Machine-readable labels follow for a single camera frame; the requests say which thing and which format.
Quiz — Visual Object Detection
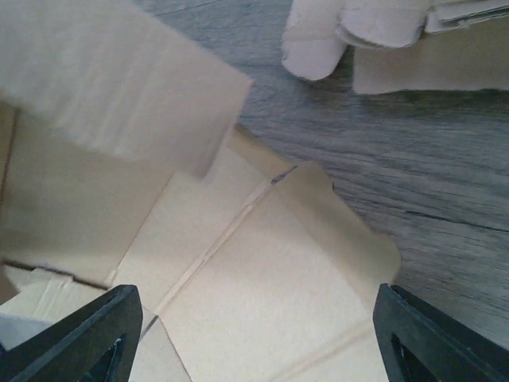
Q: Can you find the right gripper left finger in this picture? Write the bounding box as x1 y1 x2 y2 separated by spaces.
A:
1 285 142 381

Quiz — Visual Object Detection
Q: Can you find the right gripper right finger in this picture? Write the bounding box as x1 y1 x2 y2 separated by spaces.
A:
375 284 508 381

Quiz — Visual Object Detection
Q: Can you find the cardboard box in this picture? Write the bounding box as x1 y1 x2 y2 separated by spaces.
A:
1 1 400 381

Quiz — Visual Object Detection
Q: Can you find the stack of flat cardboard boxes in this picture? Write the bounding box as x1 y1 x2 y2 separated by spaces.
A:
282 1 508 95

